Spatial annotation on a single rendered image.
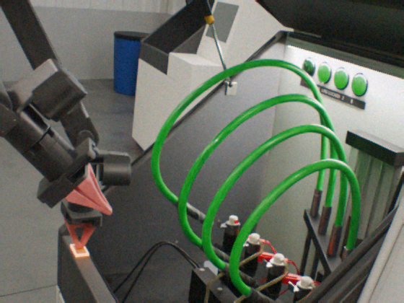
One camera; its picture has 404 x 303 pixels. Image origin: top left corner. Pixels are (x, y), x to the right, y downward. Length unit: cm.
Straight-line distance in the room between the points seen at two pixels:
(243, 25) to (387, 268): 325
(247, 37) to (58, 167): 326
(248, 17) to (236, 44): 20
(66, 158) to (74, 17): 711
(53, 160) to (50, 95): 9
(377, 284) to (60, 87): 51
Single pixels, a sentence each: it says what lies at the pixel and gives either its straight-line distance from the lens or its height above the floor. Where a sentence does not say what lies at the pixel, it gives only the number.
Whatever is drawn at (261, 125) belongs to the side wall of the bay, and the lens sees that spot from 143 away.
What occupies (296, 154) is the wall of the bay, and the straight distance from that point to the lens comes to 137.
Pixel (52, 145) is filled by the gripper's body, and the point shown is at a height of 131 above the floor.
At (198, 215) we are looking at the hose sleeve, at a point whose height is 113.
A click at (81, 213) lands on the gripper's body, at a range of 117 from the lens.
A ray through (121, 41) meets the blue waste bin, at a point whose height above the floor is 68.
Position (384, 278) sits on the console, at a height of 119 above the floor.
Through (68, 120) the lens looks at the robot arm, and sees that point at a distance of 112.
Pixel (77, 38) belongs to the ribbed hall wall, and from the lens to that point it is 792.
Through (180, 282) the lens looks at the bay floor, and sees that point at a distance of 140.
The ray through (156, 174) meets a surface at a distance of 97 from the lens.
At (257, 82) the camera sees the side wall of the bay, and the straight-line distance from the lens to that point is 139.
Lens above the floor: 155
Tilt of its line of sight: 17 degrees down
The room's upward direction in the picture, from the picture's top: 7 degrees clockwise
